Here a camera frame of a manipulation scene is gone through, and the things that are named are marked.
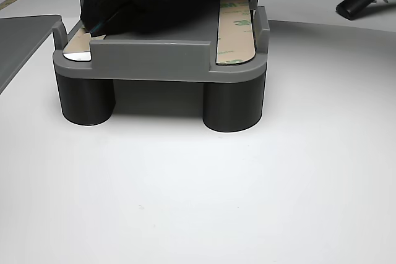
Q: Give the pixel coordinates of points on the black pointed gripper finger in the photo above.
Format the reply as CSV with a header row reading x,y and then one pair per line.
x,y
99,7

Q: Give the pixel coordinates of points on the black wide gripper finger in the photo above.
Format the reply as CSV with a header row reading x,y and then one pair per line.
x,y
173,1

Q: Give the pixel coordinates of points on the brown 3M protective film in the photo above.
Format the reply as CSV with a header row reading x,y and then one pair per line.
x,y
235,38
77,43

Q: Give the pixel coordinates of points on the grey fixture with black legs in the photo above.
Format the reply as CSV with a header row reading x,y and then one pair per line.
x,y
154,57

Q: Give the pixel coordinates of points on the grey mat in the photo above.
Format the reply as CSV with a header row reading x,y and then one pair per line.
x,y
18,47

